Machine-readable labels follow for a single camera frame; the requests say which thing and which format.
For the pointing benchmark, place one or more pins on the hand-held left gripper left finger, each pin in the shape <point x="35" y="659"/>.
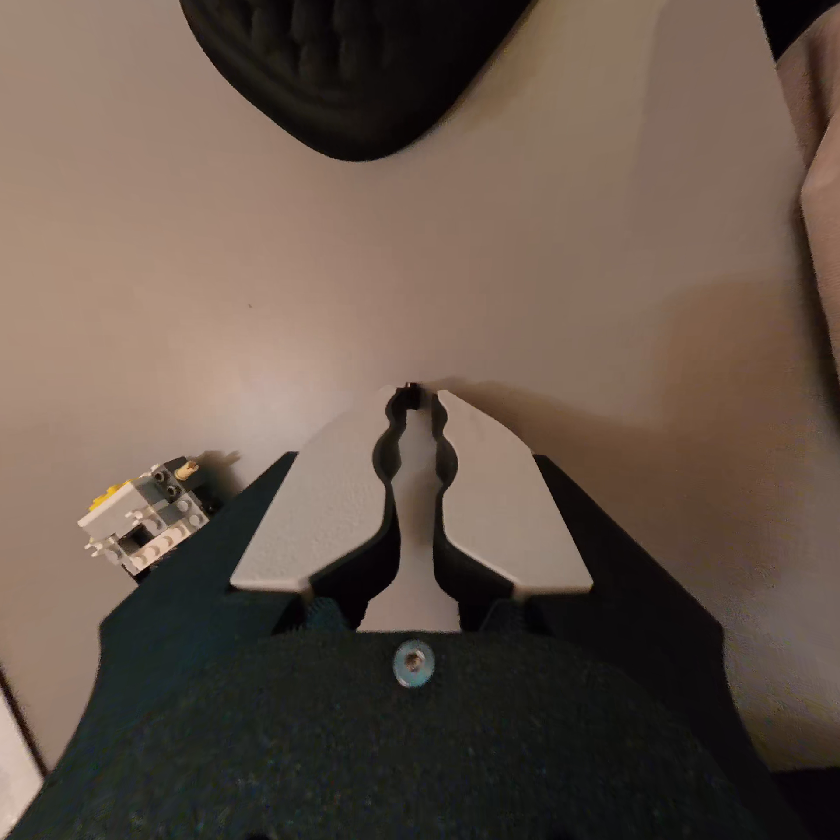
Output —
<point x="315" y="518"/>

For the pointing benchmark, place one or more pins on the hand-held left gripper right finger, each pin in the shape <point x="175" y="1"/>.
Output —
<point x="512" y="518"/>

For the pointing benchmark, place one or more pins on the toy brick car chassis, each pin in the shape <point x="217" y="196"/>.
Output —
<point x="144" y="518"/>

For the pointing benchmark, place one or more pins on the grey desk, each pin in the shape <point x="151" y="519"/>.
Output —
<point x="525" y="262"/>

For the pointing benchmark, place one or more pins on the beige hoodie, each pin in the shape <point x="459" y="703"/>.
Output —
<point x="820" y="197"/>

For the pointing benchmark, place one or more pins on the dark fleece jacket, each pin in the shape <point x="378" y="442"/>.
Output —
<point x="800" y="19"/>

